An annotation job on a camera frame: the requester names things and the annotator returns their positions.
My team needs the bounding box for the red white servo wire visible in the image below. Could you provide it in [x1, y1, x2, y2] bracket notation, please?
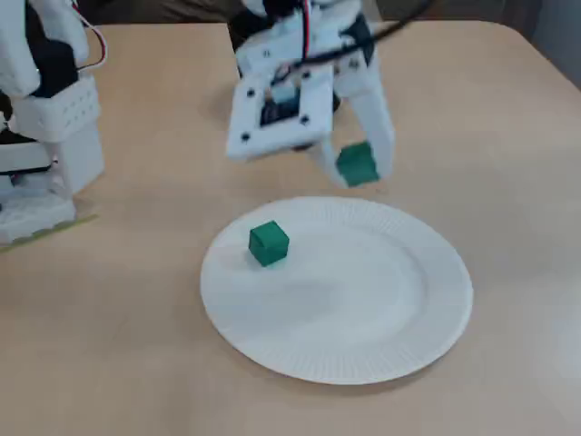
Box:
[74, 0, 110, 72]
[299, 0, 317, 60]

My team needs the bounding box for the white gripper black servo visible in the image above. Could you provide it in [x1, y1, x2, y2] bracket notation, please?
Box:
[235, 13, 395, 188]

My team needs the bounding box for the green block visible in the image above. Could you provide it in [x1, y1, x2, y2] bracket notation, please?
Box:
[335, 141, 380, 188]
[248, 220, 291, 268]

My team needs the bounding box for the white paper plate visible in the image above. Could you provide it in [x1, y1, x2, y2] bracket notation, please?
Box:
[200, 195, 474, 386]

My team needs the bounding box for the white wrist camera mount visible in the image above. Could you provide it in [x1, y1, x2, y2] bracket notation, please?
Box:
[225, 63, 336, 163]

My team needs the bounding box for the green tape strip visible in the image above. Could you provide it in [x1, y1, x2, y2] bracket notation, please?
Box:
[0, 213, 100, 255]

